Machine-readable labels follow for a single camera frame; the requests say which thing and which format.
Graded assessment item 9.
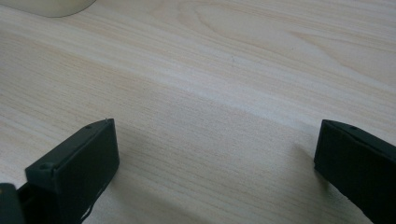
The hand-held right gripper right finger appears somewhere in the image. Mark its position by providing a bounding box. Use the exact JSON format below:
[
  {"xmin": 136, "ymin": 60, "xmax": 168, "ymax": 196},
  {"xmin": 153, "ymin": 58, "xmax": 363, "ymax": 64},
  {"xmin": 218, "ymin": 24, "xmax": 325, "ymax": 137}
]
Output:
[{"xmin": 313, "ymin": 119, "xmax": 396, "ymax": 224}]

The cream round object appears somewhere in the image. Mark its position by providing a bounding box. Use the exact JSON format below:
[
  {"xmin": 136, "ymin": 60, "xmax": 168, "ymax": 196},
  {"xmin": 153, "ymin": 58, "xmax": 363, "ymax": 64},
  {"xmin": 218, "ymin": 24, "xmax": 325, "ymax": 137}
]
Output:
[{"xmin": 0, "ymin": 0, "xmax": 97, "ymax": 19}]

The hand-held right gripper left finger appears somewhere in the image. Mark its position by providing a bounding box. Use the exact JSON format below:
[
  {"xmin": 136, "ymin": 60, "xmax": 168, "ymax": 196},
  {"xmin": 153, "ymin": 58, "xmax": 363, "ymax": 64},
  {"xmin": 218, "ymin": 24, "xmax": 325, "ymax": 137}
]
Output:
[{"xmin": 18, "ymin": 118, "xmax": 120, "ymax": 224}]

